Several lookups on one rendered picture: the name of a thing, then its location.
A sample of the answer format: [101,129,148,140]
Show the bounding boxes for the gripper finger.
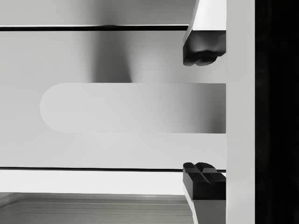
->
[183,162,227,224]
[183,0,227,66]

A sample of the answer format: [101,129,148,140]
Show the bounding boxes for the white drawer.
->
[0,29,227,170]

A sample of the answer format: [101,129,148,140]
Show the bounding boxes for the white cabinet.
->
[0,0,227,224]

